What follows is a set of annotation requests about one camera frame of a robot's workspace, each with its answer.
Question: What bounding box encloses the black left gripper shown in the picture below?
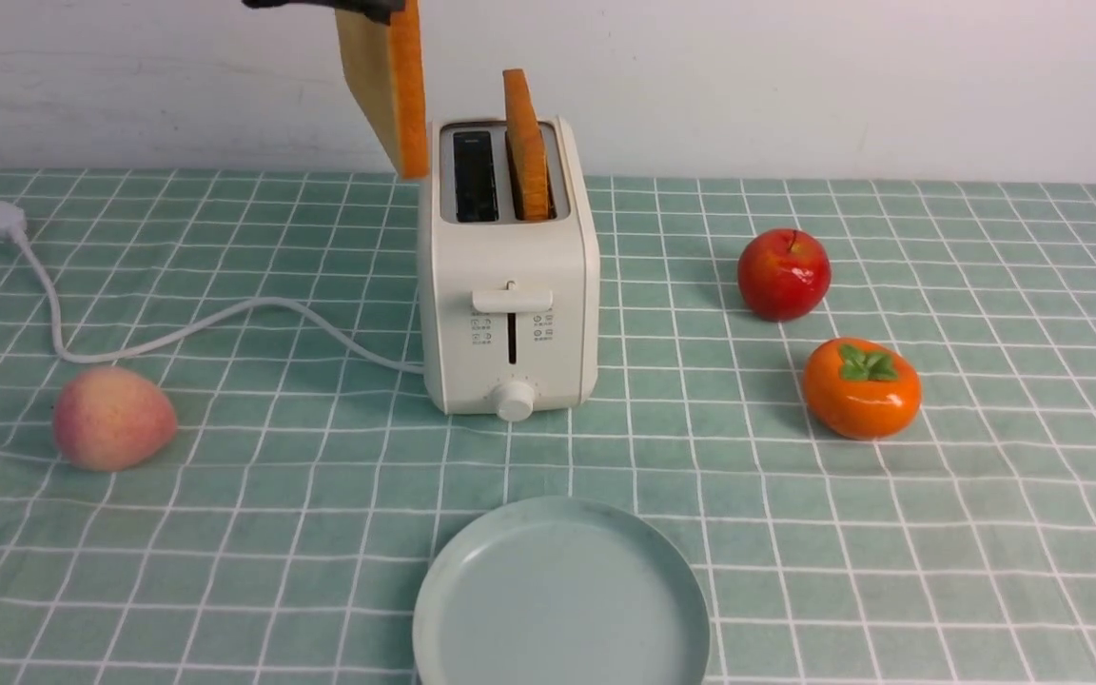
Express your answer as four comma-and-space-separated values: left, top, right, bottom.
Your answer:
241, 0, 407, 25

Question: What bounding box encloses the red apple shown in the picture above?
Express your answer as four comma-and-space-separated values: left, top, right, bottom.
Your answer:
737, 228, 833, 322

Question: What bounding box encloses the pink peach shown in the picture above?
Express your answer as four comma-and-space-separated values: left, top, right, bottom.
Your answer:
52, 365, 176, 472

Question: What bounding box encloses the white power cable with plug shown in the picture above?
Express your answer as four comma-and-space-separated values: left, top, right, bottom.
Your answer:
0, 201, 425, 375

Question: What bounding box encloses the toast slice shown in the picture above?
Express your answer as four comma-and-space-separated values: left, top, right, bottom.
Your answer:
501, 68, 553, 222
335, 1, 430, 179

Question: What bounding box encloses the light green plate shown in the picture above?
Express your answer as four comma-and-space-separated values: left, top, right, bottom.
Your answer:
410, 496, 712, 684

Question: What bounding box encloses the white toaster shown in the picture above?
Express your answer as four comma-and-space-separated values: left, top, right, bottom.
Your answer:
415, 118, 601, 423

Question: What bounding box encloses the orange persimmon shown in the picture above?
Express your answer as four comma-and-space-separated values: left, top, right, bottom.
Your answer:
801, 336, 923, 439

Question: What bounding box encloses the green checkered tablecloth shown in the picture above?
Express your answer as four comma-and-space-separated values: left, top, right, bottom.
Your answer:
0, 169, 1096, 684

